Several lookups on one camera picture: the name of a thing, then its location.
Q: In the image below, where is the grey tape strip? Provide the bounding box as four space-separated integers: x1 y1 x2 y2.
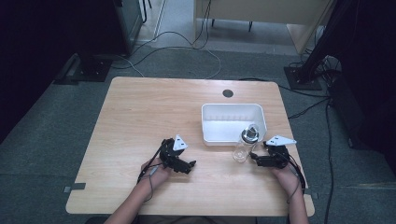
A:
63 182 87 194

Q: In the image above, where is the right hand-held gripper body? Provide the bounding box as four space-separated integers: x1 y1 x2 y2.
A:
262 134 298 170

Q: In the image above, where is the dark grey cabinet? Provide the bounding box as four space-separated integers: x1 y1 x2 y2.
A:
112 0 145 58

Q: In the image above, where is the light wooden cabinet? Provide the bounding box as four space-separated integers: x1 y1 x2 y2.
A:
193 0 337 56

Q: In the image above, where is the white floor cable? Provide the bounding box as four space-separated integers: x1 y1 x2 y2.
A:
113 30 222 80

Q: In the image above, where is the hand-held gripper cable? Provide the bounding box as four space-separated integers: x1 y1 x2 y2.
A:
285 153 308 205
136 142 166 203

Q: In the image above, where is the black metal stand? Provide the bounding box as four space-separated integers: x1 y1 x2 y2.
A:
53 51 114 86
283 0 356 91

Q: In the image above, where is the clear plastic bottle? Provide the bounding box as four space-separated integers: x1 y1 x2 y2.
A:
231 123 262 163

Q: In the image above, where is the left hand-held gripper cable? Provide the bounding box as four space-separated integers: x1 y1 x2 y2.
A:
136 142 166 203

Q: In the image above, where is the white plastic bin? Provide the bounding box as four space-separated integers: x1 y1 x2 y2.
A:
201 103 268 147

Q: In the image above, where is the person's left hand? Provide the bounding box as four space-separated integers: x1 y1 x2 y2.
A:
139 157 173 191

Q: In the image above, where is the right hand-held gripper cable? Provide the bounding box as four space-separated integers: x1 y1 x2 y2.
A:
285 153 308 205

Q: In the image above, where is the person's right hand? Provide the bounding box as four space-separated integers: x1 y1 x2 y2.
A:
270 161 304 196

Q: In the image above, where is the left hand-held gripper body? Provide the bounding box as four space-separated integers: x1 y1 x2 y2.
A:
160 133 189 173

